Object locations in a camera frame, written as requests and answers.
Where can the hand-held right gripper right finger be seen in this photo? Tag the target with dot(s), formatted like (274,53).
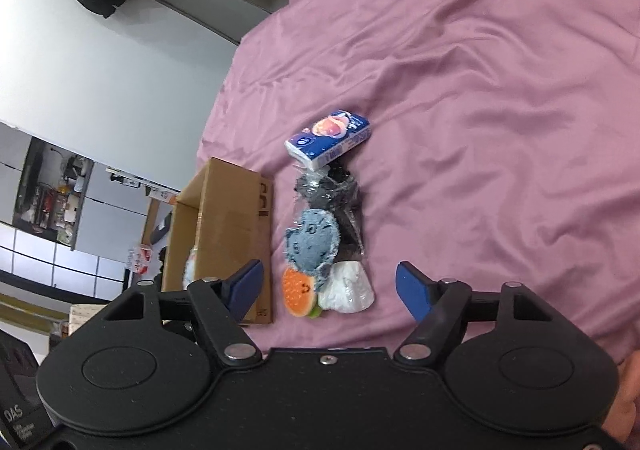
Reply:
(412,292)

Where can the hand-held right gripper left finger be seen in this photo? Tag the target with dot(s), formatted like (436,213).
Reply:
(246,287)

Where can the orange round sponge toy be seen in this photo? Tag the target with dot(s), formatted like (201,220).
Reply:
(299,292)

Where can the blue denim plush toy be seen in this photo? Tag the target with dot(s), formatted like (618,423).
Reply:
(312,242)

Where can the brown cardboard box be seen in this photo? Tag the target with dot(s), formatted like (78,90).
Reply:
(225,210)

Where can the black items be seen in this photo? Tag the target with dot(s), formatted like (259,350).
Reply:
(335,195)

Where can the blue white tissue pack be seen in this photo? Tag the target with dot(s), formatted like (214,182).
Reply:
(330,137)

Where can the red and white plastic bag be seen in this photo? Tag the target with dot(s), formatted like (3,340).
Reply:
(138,258)

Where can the cluttered storage shelf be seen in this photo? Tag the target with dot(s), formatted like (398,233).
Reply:
(50,200)

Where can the purple bed sheet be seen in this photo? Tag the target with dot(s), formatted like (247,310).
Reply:
(500,80)

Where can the person's bare leg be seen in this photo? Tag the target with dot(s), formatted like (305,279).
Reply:
(629,400)

